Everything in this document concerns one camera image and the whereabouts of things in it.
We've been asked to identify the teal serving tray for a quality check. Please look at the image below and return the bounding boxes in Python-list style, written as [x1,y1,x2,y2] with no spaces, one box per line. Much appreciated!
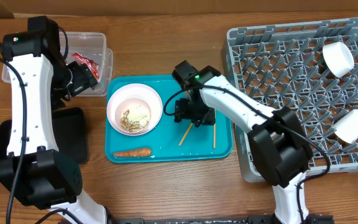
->
[104,74,234,164]

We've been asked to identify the white cup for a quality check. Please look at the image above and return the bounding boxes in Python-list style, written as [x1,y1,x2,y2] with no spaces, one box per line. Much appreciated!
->
[333,109,358,144]

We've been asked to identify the orange carrot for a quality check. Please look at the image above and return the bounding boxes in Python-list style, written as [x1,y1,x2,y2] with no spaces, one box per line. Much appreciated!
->
[113,147,152,157]

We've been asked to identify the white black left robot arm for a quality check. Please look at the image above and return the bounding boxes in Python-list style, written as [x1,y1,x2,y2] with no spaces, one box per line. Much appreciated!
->
[0,30,111,223]

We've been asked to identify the black plastic tray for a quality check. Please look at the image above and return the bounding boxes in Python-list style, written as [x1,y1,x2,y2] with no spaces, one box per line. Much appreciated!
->
[0,107,90,164]

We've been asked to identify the red snack wrapper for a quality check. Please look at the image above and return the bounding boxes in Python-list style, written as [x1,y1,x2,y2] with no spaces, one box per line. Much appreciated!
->
[71,52,100,80]

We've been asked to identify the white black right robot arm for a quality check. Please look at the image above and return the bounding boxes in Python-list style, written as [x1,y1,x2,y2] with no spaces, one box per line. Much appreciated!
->
[172,61,313,223]

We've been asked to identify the grey dishwasher rack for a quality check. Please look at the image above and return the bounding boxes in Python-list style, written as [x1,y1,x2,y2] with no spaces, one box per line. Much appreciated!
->
[221,17,358,175]

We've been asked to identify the left wooden chopstick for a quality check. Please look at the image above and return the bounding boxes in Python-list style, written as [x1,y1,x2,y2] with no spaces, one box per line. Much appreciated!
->
[178,123,193,146]

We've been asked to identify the pink bowl with rice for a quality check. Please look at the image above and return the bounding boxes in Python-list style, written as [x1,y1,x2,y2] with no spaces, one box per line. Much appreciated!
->
[114,98,151,134]

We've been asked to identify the pink plate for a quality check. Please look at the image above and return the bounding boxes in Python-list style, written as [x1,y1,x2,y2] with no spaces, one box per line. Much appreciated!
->
[106,83,162,136]

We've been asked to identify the clear plastic bin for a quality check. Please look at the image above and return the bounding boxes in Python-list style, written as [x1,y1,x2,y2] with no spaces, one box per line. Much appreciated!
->
[1,31,114,97]

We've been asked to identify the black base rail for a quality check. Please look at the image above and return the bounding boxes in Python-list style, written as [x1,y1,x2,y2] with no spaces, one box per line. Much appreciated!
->
[114,214,335,224]

